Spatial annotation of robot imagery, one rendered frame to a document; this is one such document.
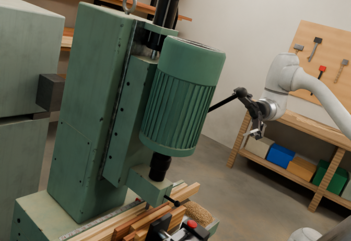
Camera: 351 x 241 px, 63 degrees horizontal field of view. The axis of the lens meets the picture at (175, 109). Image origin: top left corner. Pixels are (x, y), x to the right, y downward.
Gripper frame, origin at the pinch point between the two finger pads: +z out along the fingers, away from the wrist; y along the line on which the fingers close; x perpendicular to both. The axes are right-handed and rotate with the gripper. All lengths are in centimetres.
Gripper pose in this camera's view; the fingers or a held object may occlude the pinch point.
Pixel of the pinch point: (239, 115)
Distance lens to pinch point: 101.0
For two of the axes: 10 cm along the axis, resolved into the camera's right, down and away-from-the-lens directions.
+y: -3.7, -9.1, 1.9
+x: 7.1, -4.1, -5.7
